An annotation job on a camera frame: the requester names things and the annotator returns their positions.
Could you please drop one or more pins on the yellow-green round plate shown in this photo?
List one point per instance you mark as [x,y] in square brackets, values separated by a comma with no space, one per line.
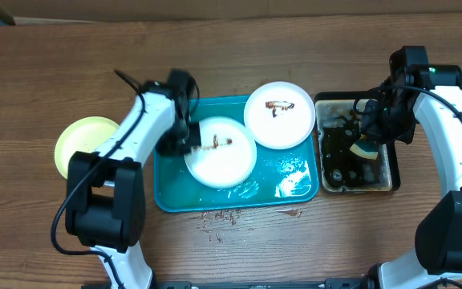
[84,135]

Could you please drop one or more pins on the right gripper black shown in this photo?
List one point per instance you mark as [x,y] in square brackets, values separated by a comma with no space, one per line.
[370,128]

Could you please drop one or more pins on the teal plastic tray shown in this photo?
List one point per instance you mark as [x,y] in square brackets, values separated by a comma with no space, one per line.
[279,177]

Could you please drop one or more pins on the black soapy water tray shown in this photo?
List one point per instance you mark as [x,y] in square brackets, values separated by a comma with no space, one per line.
[337,126]

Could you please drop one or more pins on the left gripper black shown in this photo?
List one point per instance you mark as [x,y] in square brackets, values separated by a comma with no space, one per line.
[195,141]

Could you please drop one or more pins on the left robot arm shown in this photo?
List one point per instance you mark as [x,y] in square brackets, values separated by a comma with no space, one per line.
[103,213]

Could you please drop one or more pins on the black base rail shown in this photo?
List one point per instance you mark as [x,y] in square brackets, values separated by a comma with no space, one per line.
[330,283]

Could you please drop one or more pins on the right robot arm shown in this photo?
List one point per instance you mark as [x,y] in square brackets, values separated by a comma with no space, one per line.
[417,92]

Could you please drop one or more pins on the white plate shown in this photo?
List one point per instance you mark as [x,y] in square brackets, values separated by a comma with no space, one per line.
[226,156]
[280,115]

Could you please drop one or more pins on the green and yellow sponge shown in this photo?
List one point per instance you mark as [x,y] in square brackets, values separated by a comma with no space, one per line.
[364,148]

